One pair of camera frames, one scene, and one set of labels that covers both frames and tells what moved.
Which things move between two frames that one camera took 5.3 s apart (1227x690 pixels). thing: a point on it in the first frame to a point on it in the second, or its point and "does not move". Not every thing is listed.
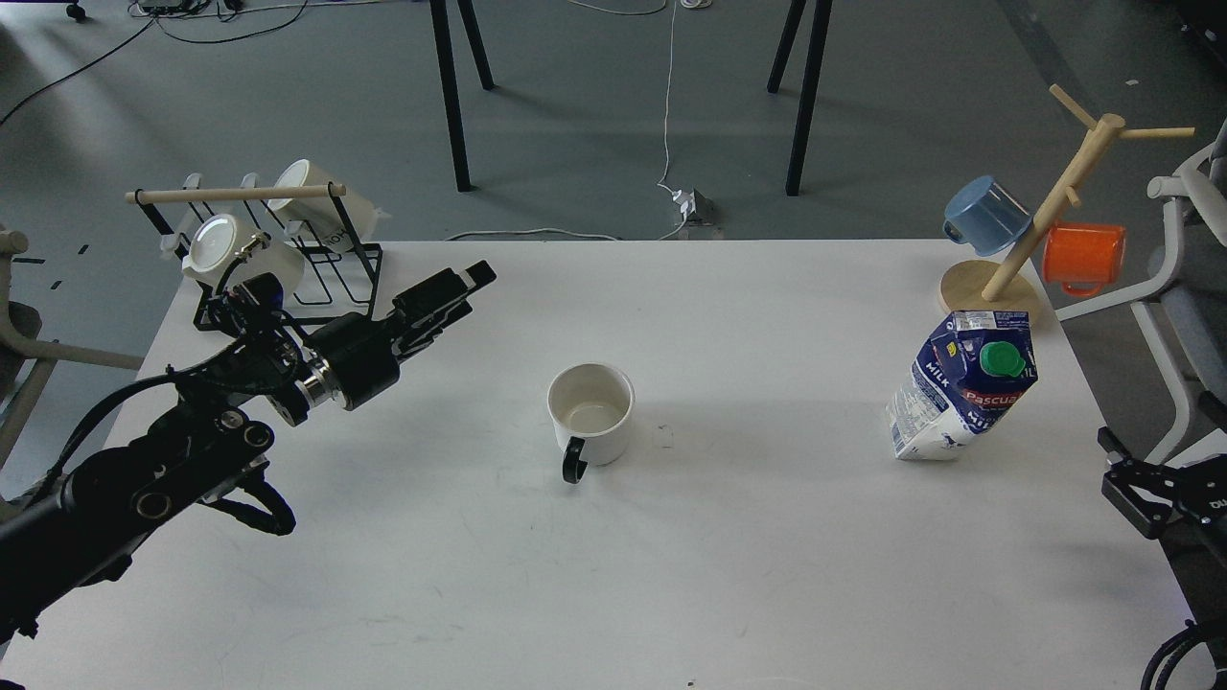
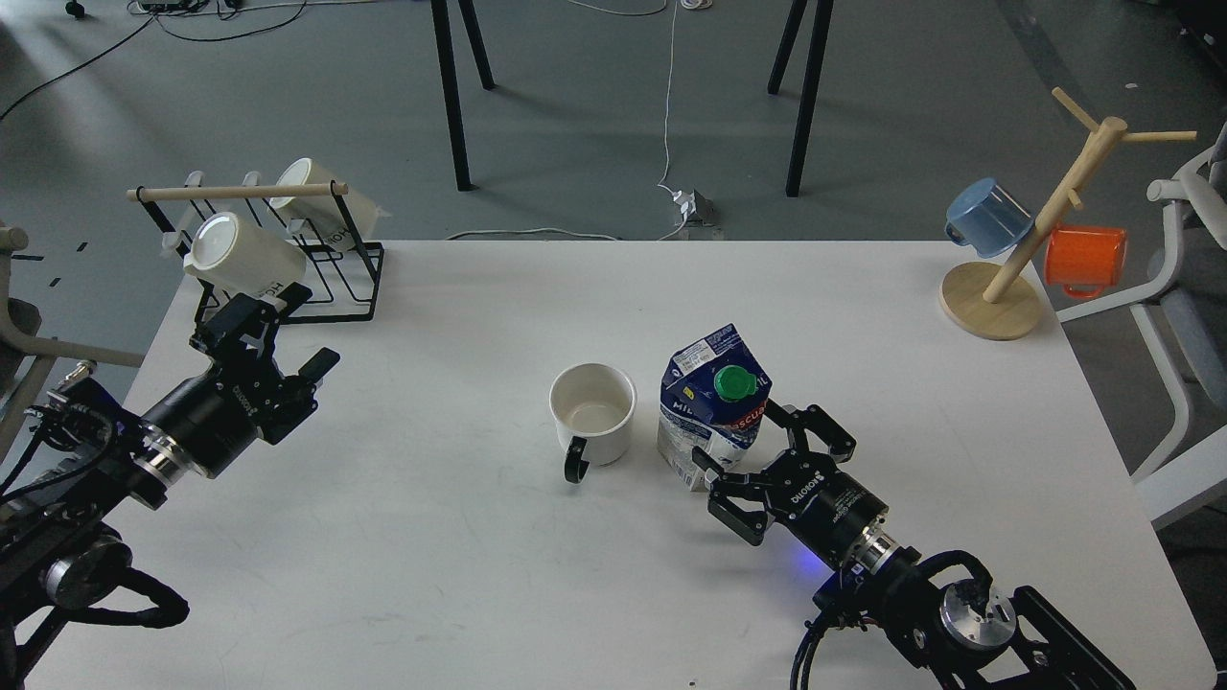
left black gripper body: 359,356 to 214,416
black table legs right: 822,10 does not move
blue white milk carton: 970,372 to 713,398
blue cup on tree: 985,216 does not move
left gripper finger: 411,337 to 319,365
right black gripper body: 1199,491 to 831,510
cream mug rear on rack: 343,223 does not move
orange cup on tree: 1082,259 does not move
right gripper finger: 1117,452 to 747,525
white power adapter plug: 687,201 does not move
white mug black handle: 590,404 does not move
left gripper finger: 441,288 to 250,319
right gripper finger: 1148,516 to 812,419
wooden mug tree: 997,287 does not move
